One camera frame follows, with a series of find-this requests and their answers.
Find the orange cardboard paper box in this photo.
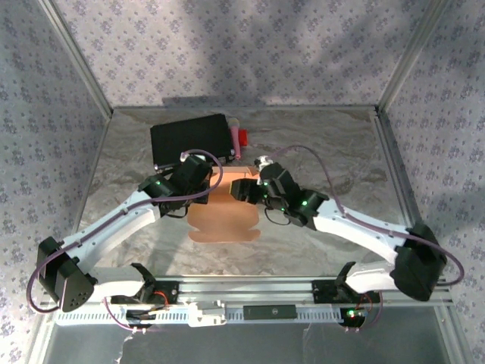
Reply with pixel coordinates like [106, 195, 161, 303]
[187, 165, 262, 244]

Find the black briefcase with metal handle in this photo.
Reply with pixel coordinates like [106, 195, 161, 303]
[149, 113, 236, 174]

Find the white plastic duct clip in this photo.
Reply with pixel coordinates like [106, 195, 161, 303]
[188, 300, 227, 328]

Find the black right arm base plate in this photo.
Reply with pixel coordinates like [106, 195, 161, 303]
[312, 279, 382, 304]

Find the aluminium frame post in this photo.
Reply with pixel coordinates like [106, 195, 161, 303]
[37, 0, 114, 117]
[376, 0, 455, 115]

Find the aluminium side rail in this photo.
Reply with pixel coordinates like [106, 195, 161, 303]
[373, 107, 437, 277]
[56, 111, 114, 278]

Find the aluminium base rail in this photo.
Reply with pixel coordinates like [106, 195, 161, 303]
[39, 275, 454, 307]

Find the black right controller board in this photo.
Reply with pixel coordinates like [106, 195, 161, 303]
[339, 306, 368, 328]

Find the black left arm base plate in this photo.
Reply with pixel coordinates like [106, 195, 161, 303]
[110, 281, 180, 305]

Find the white slotted cable duct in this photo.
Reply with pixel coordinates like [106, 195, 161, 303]
[55, 303, 346, 328]

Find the black controller board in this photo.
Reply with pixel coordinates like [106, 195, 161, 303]
[339, 306, 368, 328]
[126, 309, 156, 329]

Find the black bar device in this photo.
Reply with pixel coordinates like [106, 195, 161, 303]
[243, 304, 298, 320]

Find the pink toy microphone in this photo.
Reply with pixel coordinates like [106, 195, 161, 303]
[227, 117, 243, 160]

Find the black left controller board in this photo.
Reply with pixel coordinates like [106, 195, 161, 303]
[126, 309, 156, 329]

